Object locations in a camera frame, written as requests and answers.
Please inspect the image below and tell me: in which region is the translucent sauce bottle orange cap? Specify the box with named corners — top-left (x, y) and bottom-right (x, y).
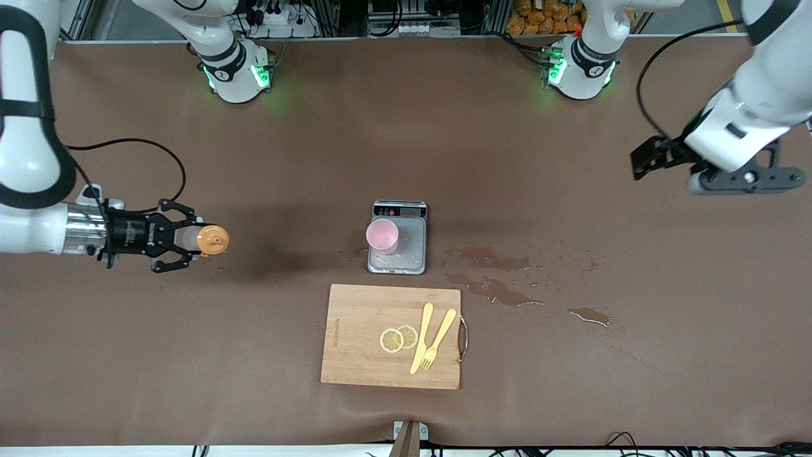
top-left (173, 225), bottom-right (230, 256)

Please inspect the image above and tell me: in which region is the pink plastic cup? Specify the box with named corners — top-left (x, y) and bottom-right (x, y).
top-left (365, 219), bottom-right (400, 255)

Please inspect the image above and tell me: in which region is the brown table mat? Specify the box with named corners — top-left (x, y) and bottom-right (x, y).
top-left (0, 36), bottom-right (812, 447)

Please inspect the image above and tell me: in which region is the orange bread rolls bag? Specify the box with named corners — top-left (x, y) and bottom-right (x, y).
top-left (506, 0), bottom-right (587, 36)

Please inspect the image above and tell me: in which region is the white power strip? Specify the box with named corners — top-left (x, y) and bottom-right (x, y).
top-left (244, 0), bottom-right (318, 37)

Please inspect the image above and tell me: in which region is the silver digital kitchen scale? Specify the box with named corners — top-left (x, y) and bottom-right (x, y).
top-left (367, 200), bottom-right (428, 275)

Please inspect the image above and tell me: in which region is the yellow plastic knife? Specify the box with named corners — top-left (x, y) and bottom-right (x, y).
top-left (409, 303), bottom-right (435, 375)

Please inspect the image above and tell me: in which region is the yellow plastic fork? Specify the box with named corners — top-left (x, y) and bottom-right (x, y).
top-left (420, 308), bottom-right (457, 370)

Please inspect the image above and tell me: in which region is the wooden cutting board metal handle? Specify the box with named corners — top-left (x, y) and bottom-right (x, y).
top-left (320, 284), bottom-right (469, 390)

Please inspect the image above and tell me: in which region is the metal table edge bracket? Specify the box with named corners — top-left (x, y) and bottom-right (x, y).
top-left (390, 420), bottom-right (430, 457)

